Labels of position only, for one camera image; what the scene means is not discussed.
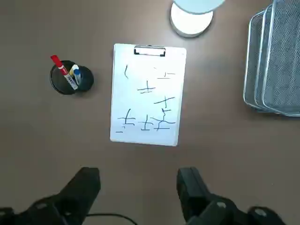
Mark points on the white clipboard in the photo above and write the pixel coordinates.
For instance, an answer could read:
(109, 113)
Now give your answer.
(181, 52)

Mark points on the red capped marker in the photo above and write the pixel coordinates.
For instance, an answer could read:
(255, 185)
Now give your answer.
(57, 62)

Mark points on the black metal clipboard clip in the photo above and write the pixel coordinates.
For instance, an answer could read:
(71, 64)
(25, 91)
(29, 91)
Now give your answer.
(150, 50)

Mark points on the black pen holder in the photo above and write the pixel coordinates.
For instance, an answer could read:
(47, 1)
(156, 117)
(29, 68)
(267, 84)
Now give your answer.
(86, 79)

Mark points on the grey mesh tray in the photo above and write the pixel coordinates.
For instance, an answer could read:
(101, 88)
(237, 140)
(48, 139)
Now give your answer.
(260, 70)
(286, 58)
(249, 70)

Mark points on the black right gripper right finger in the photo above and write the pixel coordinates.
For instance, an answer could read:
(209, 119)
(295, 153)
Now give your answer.
(192, 187)

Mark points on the white A4 paper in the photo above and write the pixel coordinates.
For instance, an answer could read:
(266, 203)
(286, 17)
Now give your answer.
(140, 105)

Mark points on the white desk lamp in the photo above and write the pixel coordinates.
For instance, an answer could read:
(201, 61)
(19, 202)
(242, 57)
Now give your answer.
(189, 23)

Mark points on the blue marker pen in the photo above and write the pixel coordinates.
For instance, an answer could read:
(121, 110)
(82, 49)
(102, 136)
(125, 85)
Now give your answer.
(77, 74)

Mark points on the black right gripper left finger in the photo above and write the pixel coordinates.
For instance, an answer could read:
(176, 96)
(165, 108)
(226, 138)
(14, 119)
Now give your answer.
(77, 187)

